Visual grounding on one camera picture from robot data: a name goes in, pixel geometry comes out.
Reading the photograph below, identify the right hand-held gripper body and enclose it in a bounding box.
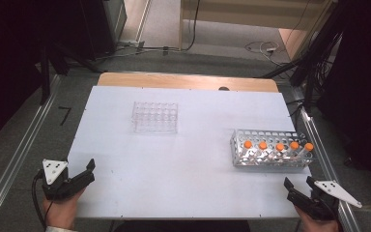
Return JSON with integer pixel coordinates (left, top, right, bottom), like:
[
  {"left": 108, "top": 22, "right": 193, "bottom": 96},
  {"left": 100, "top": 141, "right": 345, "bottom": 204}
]
[{"left": 298, "top": 180, "right": 363, "bottom": 222}]

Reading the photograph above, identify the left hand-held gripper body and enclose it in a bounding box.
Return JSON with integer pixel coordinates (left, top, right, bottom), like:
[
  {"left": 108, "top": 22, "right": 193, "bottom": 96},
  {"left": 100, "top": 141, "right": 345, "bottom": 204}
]
[{"left": 42, "top": 159, "right": 85, "bottom": 201}]

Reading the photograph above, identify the metal tube rack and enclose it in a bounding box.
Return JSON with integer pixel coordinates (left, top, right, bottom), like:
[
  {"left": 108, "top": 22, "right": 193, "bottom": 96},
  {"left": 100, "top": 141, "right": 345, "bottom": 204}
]
[{"left": 230, "top": 129, "right": 315, "bottom": 169}]

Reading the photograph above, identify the clear plastic tube rack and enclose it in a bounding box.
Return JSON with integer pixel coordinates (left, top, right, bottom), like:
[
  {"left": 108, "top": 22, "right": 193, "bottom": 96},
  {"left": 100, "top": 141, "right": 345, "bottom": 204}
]
[{"left": 130, "top": 101, "right": 179, "bottom": 134}]

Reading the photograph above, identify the person's right hand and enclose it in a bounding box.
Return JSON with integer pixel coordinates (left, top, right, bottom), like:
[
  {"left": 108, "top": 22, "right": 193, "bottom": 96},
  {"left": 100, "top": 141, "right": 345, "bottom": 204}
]
[{"left": 294, "top": 206, "right": 341, "bottom": 232}]

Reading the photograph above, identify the person's left hand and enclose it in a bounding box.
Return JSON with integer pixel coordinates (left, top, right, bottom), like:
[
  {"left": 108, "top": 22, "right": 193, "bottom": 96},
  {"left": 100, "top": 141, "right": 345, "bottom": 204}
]
[{"left": 42, "top": 188, "right": 86, "bottom": 230}]

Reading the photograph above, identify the black metal stand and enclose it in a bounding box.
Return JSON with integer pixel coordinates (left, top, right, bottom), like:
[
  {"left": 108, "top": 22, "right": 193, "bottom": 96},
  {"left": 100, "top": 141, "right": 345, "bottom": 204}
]
[{"left": 38, "top": 42, "right": 104, "bottom": 105}]

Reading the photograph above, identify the white board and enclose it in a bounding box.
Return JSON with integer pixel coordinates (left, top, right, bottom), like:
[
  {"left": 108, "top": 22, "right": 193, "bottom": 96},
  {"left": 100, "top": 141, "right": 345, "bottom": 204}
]
[{"left": 66, "top": 85, "right": 314, "bottom": 220}]

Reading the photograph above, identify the person's dark clothing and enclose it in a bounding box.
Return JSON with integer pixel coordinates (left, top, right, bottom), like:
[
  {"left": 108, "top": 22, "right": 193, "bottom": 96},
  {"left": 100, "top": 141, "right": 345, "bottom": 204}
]
[{"left": 114, "top": 219, "right": 250, "bottom": 232}]

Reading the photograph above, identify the grey power strip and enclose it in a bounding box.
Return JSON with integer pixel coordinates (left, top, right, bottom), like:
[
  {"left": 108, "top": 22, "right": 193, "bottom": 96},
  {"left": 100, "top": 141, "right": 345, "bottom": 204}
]
[{"left": 117, "top": 39, "right": 146, "bottom": 52}]

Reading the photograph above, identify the black cabinet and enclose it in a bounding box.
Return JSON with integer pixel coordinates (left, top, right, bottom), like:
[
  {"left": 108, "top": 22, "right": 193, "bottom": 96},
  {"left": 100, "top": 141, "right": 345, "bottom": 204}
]
[{"left": 80, "top": 0, "right": 128, "bottom": 61}]

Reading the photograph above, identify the light wooden furniture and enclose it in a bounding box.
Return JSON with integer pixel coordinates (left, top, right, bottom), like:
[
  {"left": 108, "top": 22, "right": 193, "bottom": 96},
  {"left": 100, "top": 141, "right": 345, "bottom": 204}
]
[{"left": 178, "top": 0, "right": 339, "bottom": 61}]

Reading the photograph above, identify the left hand-held gripper cable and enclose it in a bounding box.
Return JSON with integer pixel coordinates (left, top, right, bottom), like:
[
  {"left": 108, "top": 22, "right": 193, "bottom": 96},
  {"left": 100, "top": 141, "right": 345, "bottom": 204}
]
[{"left": 31, "top": 168, "right": 51, "bottom": 231}]

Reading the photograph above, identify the aluminium floor rail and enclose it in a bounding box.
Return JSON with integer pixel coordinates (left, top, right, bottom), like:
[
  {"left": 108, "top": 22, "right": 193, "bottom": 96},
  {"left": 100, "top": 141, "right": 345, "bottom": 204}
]
[
  {"left": 289, "top": 86, "right": 363, "bottom": 232},
  {"left": 0, "top": 74, "right": 62, "bottom": 232}
]

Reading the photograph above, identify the black stand with cables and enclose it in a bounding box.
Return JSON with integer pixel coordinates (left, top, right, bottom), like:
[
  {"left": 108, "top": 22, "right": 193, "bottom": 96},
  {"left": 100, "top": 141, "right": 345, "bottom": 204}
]
[{"left": 257, "top": 0, "right": 347, "bottom": 112}]

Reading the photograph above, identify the white floor cable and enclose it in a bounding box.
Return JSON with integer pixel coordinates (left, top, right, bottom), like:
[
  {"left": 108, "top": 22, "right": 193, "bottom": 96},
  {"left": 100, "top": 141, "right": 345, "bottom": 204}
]
[{"left": 244, "top": 40, "right": 283, "bottom": 66}]

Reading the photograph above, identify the black hanging cable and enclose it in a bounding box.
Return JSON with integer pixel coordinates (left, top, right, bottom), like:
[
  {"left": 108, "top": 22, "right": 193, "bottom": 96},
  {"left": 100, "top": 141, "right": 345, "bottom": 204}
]
[{"left": 141, "top": 0, "right": 202, "bottom": 53}]

